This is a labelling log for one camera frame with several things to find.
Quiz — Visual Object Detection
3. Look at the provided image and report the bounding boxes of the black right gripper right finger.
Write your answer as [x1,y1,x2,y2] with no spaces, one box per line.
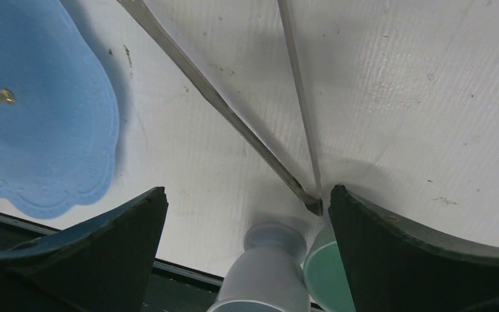
[328,184,499,311]

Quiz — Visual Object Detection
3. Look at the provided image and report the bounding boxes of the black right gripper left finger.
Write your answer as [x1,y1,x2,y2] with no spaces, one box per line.
[0,187,168,311]

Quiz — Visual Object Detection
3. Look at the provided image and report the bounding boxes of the metal serving tongs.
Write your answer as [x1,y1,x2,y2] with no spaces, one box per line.
[119,1,324,216]

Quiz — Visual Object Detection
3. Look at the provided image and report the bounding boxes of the green ceramic cup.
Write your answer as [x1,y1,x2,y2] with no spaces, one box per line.
[303,222,355,312]

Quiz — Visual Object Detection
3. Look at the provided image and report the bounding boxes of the grey-blue ceramic mug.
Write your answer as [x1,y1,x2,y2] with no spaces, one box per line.
[208,222,311,312]

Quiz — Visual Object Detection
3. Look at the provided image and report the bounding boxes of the blue three-tier cake stand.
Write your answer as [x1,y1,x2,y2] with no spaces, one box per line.
[0,1,120,219]

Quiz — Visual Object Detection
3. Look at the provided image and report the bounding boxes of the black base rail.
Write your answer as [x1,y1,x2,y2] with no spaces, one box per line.
[0,208,216,311]

